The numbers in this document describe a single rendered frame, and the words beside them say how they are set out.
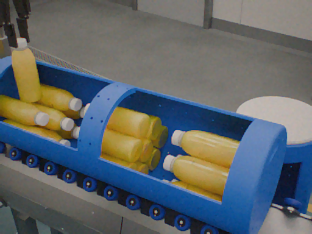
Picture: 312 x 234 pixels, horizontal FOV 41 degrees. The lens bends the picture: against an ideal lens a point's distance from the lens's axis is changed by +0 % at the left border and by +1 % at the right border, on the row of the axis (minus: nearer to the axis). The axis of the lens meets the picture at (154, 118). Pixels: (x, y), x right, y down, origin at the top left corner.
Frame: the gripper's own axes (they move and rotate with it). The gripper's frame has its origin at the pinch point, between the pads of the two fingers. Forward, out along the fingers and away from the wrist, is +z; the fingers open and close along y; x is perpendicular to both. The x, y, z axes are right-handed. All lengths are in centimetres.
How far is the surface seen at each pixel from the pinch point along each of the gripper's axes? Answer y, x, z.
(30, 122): -7.3, -6.1, 24.6
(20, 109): -7.1, -2.5, 21.3
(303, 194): 33, -81, 52
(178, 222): -11, -58, 37
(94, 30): 297, 217, 134
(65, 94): 5.3, -9.6, 20.0
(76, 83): 13.3, -7.4, 20.4
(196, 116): 13, -51, 20
